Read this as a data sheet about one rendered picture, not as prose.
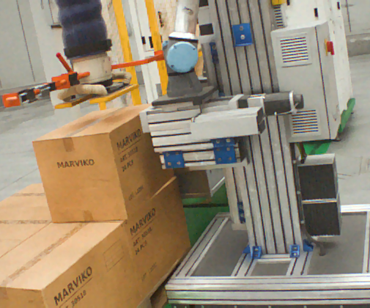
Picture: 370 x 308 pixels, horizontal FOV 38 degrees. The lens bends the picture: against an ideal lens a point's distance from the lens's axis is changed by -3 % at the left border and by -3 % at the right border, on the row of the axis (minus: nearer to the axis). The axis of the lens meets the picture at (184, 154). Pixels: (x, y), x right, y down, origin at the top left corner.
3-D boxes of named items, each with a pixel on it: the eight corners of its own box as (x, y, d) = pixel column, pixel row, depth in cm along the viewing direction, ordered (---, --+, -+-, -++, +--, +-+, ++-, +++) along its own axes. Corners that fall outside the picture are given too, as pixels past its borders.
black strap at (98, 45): (79, 52, 268) (78, 44, 268) (121, 44, 260) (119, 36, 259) (56, 59, 248) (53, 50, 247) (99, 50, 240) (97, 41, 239)
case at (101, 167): (108, 180, 306) (92, 111, 297) (174, 175, 292) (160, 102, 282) (52, 223, 252) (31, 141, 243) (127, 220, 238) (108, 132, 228)
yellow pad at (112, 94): (121, 89, 273) (119, 80, 272) (139, 86, 270) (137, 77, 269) (89, 104, 243) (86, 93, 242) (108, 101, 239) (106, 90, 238)
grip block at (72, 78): (62, 86, 240) (59, 74, 239) (80, 83, 237) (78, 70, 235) (52, 90, 233) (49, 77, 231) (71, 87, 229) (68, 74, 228)
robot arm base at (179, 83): (207, 87, 233) (203, 64, 230) (196, 94, 219) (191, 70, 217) (174, 92, 238) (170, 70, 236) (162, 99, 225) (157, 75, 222)
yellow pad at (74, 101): (89, 94, 280) (87, 85, 279) (105, 92, 277) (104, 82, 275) (54, 109, 250) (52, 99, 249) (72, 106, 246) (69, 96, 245)
